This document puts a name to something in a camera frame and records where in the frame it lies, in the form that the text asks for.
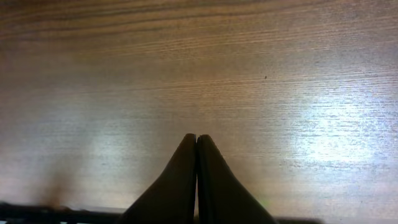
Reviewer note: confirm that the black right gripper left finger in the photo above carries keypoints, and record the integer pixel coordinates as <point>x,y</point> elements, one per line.
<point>171,198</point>

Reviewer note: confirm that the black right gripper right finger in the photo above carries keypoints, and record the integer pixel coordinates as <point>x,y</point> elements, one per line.
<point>221,197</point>

